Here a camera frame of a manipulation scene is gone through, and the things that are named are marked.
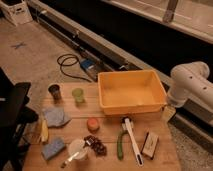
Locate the bunch of dark grapes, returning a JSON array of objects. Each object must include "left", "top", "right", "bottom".
[{"left": 84, "top": 135, "right": 107, "bottom": 156}]

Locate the yellow plastic bin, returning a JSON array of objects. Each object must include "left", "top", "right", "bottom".
[{"left": 98, "top": 70, "right": 166, "bottom": 115}]

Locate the green chili pepper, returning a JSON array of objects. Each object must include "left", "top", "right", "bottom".
[{"left": 117, "top": 130, "right": 127, "bottom": 160}]

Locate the white dish brush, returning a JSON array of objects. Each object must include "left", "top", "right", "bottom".
[{"left": 122, "top": 117, "right": 144, "bottom": 166}]

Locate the orange peach fruit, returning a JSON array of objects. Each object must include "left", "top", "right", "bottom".
[{"left": 87, "top": 118, "right": 100, "bottom": 132}]

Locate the blue power box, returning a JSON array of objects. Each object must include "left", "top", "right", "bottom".
[{"left": 80, "top": 59, "right": 95, "bottom": 71}]

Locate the green cup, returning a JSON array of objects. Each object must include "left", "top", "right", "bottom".
[{"left": 72, "top": 88, "right": 84, "bottom": 103}]

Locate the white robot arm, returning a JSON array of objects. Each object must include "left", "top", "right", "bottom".
[{"left": 162, "top": 61, "right": 213, "bottom": 122}]

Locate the black chair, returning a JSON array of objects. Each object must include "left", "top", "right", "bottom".
[{"left": 0, "top": 67, "right": 38, "bottom": 171}]

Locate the white cardboard box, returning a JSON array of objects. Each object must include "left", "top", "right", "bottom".
[{"left": 0, "top": 0, "right": 32, "bottom": 26}]

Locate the blue sponge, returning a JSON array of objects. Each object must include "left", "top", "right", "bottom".
[{"left": 41, "top": 137, "right": 65, "bottom": 160}]

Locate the white bowl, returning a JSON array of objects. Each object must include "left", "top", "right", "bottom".
[{"left": 68, "top": 139, "right": 88, "bottom": 161}]

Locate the dark brown cup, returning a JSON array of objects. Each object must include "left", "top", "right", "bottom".
[{"left": 48, "top": 84, "right": 61, "bottom": 100}]

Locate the blue grey cloth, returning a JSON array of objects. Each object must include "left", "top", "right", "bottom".
[{"left": 43, "top": 107, "right": 71, "bottom": 127}]

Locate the black cable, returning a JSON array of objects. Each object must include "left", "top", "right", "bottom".
[{"left": 56, "top": 53, "right": 94, "bottom": 83}]

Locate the yellow banana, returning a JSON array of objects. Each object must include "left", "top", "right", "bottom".
[{"left": 40, "top": 117, "right": 49, "bottom": 143}]

